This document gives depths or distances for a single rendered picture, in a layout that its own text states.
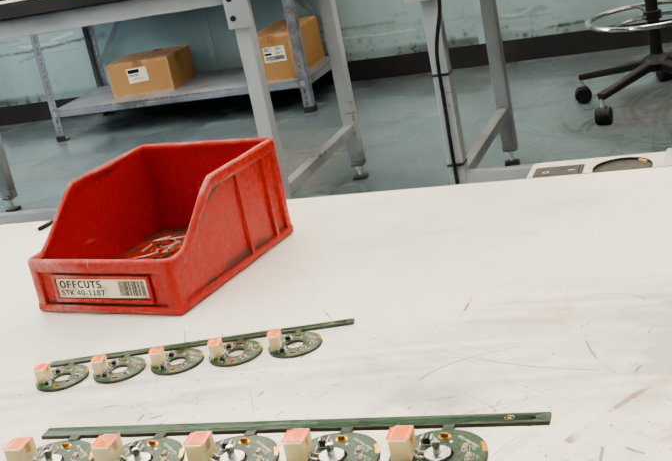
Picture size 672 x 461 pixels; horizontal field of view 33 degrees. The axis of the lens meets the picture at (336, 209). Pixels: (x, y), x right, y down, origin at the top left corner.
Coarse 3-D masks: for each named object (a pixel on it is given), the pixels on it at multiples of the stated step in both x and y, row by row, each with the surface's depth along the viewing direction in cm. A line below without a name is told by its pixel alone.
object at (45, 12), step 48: (48, 0) 287; (96, 0) 283; (144, 0) 283; (192, 0) 279; (240, 48) 279; (336, 48) 335; (0, 144) 388; (336, 144) 327; (0, 192) 391; (288, 192) 291
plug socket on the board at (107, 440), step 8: (96, 440) 31; (104, 440) 31; (112, 440) 31; (120, 440) 31; (96, 448) 31; (104, 448) 31; (112, 448) 31; (120, 448) 31; (96, 456) 31; (104, 456) 31; (112, 456) 31; (120, 456) 31
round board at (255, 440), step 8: (224, 440) 31; (232, 440) 31; (256, 440) 31; (264, 440) 31; (272, 440) 31; (216, 448) 31; (224, 448) 31; (240, 448) 31; (248, 448) 31; (256, 448) 30; (264, 448) 30; (272, 448) 30; (248, 456) 30; (256, 456) 30; (264, 456) 30; (272, 456) 30
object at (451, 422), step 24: (48, 432) 34; (72, 432) 34; (96, 432) 33; (120, 432) 33; (144, 432) 33; (168, 432) 32; (192, 432) 32; (216, 432) 32; (240, 432) 32; (264, 432) 31
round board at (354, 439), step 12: (348, 432) 30; (324, 444) 30; (336, 444) 30; (348, 444) 30; (360, 444) 30; (372, 444) 30; (312, 456) 30; (348, 456) 29; (360, 456) 29; (372, 456) 29
